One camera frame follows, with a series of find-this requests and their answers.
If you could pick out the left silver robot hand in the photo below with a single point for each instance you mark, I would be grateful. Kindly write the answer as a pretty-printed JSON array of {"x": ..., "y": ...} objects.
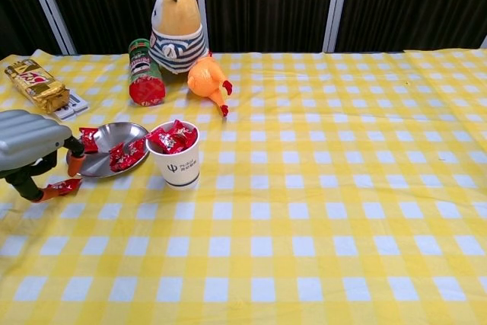
[{"x": 26, "y": 138}]

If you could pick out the red candy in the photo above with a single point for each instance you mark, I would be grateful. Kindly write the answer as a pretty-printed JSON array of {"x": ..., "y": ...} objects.
[
  {"x": 88, "y": 138},
  {"x": 189, "y": 141},
  {"x": 116, "y": 158},
  {"x": 64, "y": 186},
  {"x": 179, "y": 129},
  {"x": 135, "y": 150},
  {"x": 160, "y": 139}
]

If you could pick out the white paper cup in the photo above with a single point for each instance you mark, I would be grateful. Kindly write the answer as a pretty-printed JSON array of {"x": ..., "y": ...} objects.
[{"x": 179, "y": 173}]

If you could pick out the gold chocolate bar package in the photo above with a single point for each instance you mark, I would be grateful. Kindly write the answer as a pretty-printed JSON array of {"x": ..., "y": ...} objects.
[{"x": 36, "y": 83}]

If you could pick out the round silver metal plate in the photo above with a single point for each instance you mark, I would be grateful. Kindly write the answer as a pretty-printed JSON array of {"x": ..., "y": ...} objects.
[{"x": 110, "y": 134}]

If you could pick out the green Pringles can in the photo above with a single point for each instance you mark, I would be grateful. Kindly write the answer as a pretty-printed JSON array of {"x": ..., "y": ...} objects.
[{"x": 142, "y": 70}]

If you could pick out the orange rubber chicken toy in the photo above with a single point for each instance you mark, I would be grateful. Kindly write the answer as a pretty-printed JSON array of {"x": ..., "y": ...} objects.
[{"x": 203, "y": 79}]

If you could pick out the plush toy with striped shirt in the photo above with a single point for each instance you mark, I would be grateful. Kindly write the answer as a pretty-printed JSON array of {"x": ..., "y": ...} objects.
[{"x": 177, "y": 16}]

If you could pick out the yellow checkered tablecloth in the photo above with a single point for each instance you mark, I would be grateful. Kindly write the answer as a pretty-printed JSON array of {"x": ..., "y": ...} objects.
[{"x": 304, "y": 207}]

